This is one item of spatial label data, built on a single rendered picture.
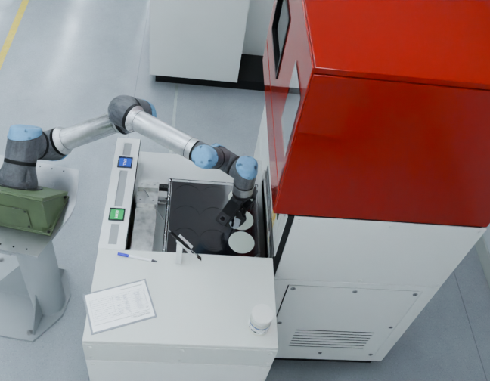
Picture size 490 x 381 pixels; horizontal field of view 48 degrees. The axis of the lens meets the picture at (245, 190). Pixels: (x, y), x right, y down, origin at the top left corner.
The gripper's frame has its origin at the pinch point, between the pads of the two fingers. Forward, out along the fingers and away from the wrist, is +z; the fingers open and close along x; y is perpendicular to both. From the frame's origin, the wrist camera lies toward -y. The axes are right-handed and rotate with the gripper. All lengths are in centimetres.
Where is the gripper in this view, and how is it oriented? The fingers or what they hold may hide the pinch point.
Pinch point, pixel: (232, 227)
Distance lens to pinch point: 214.2
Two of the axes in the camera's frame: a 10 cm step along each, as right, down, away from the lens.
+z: -1.3, 6.4, 7.6
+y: 5.8, -5.7, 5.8
